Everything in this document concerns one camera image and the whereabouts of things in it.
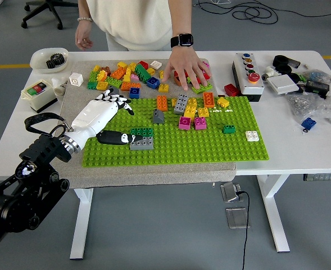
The red long brick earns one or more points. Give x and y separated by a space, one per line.
185 75

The tall yellow brick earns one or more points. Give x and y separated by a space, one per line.
127 74

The person's right forearm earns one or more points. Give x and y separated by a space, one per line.
85 8

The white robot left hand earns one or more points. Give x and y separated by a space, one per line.
93 115

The flat-lying grey long brick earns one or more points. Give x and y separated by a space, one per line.
142 144

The black office chair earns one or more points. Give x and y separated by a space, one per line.
52 8

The silver floor plate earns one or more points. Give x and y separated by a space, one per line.
236 218

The white red-green switch box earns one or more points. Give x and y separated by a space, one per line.
38 101

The grey slope brick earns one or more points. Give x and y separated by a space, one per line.
115 91
158 118

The small yellow brick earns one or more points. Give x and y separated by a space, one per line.
174 102

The orange long brick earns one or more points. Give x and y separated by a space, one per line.
162 103
209 99
130 85

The person's left hand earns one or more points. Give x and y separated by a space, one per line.
185 63

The white switch plate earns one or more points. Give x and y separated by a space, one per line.
282 85

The black wristwatch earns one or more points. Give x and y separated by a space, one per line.
185 40

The grey table control panel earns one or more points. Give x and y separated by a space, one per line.
322 177

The person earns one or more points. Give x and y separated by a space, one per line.
131 19

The white cube brick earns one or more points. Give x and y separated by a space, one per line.
76 78

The brown hollow brick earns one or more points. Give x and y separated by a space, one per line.
177 81

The clear bag with blue part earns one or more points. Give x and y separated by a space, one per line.
317 75

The small dark green brick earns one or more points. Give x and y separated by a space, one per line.
229 128

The silver floor socket box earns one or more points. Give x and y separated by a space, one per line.
228 192

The tilted grey long brick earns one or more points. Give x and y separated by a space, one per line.
181 103

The lime green long brick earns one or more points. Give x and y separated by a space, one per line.
200 89

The white square brick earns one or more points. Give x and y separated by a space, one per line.
252 135
156 64

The black gear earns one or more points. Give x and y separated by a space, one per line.
55 60

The green toy baseplate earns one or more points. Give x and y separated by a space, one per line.
187 152

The yellow square brick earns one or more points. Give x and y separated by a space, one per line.
163 88
161 74

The white bowl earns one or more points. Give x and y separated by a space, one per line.
38 60

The dark green long brick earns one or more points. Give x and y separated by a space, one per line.
142 131

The red rounded brick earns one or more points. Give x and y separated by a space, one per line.
206 76

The person's right hand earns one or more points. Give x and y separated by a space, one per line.
82 35

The white table leg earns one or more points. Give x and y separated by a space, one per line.
274 213
81 225

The extra long green brick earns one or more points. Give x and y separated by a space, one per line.
142 72

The white tube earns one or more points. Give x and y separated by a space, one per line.
59 84

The magenta square brick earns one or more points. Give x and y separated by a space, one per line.
185 123

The black power adapter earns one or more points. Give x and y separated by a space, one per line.
317 87

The grey-brown mat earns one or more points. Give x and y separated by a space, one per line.
154 175

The push-button control box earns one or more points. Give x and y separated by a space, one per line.
251 87

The pink square brick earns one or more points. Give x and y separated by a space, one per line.
200 123
206 64

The orange-yellow brick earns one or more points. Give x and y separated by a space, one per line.
102 75

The blue square brick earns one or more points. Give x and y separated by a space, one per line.
135 93
153 82

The white plastic fitting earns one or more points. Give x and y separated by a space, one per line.
269 73

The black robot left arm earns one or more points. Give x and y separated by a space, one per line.
41 149

